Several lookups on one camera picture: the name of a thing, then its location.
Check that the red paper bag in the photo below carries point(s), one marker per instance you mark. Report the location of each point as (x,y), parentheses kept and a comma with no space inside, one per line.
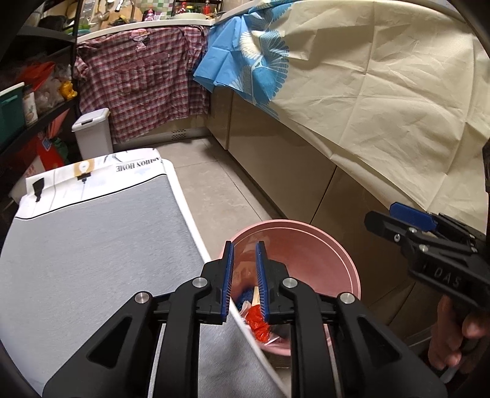
(38,157)

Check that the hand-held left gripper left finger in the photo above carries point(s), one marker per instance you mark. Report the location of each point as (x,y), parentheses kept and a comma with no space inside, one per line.
(228,283)

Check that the person's right hand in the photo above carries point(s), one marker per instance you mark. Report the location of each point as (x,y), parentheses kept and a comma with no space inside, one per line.
(444,344)

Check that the red plaid shirt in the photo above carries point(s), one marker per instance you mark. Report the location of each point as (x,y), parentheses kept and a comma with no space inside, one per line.
(145,76)

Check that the white lidded bin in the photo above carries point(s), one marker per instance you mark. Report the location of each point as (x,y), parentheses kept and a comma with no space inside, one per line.
(93,136)

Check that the blue plastic bag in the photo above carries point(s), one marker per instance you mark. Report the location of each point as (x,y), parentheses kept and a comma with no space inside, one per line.
(245,298)

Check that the yellow toy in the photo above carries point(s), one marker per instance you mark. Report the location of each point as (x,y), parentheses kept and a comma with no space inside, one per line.
(68,91)

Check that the black shelf rack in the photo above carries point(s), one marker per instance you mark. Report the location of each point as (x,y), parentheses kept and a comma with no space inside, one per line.
(49,116)

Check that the white labelled jar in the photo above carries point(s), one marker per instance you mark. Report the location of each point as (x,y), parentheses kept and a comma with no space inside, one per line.
(30,111)

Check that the cream and blue printed cloth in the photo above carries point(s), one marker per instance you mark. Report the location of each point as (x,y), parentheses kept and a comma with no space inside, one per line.
(363,76)

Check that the black spice rack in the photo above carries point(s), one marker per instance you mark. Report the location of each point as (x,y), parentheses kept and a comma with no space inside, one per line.
(191,8)

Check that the pink plastic bin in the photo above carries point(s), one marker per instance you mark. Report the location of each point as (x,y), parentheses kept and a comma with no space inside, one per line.
(314,256)

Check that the green storage box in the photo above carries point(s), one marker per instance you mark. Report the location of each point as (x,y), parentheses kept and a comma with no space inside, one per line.
(11,114)

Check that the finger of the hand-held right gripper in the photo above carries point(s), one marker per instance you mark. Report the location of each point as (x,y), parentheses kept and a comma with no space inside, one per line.
(384,225)
(413,216)

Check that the orange plastic bag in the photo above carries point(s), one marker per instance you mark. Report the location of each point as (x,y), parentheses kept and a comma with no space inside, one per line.
(36,72)

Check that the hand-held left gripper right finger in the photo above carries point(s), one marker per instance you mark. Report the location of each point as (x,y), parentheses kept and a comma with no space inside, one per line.
(262,283)

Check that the red plastic bag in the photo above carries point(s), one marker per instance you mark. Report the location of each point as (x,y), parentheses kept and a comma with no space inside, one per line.
(257,325)

